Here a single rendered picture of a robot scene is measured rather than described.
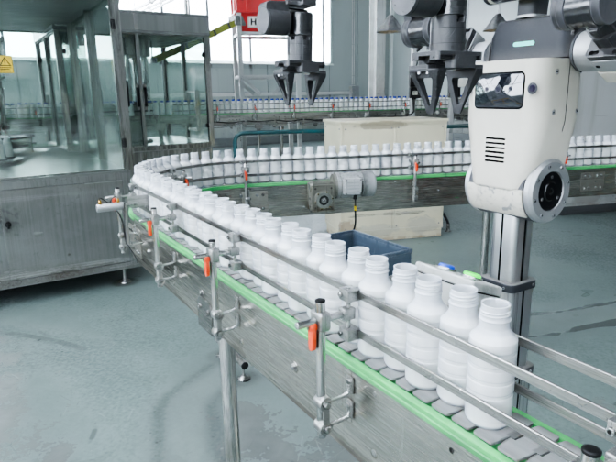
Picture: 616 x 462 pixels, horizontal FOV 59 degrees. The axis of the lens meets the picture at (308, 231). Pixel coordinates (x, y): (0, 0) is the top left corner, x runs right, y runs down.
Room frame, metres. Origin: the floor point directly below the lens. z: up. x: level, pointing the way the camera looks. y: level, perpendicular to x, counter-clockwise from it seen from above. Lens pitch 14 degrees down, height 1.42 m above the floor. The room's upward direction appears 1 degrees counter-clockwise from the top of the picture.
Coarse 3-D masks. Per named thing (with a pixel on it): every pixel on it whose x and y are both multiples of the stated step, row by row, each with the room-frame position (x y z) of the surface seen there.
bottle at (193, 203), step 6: (192, 192) 1.54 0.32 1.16; (198, 192) 1.55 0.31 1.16; (192, 198) 1.54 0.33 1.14; (198, 198) 1.54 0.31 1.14; (192, 204) 1.53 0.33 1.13; (198, 204) 1.54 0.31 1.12; (192, 210) 1.53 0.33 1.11; (192, 216) 1.53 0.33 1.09; (192, 222) 1.53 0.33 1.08; (192, 228) 1.53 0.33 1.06; (192, 234) 1.53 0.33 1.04; (192, 240) 1.53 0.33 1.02; (192, 246) 1.53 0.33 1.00
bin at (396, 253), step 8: (344, 232) 1.90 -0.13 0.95; (352, 232) 1.92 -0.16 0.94; (360, 232) 1.88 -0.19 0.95; (344, 240) 1.90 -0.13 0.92; (352, 240) 1.91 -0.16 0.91; (360, 240) 1.88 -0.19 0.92; (368, 240) 1.84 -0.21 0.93; (376, 240) 1.80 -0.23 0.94; (384, 240) 1.77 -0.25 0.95; (376, 248) 1.80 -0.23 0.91; (384, 248) 1.77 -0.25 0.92; (392, 248) 1.73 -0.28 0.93; (400, 248) 1.70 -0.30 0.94; (408, 248) 1.67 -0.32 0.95; (392, 256) 1.62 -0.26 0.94; (400, 256) 1.63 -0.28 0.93; (408, 256) 1.65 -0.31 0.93; (392, 264) 1.62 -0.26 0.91
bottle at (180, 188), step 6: (180, 186) 1.64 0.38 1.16; (180, 192) 1.64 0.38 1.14; (174, 198) 1.65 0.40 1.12; (180, 198) 1.64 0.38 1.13; (180, 204) 1.63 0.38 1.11; (174, 210) 1.64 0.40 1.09; (180, 216) 1.63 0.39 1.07; (174, 222) 1.64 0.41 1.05; (180, 222) 1.63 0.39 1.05; (180, 234) 1.63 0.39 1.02
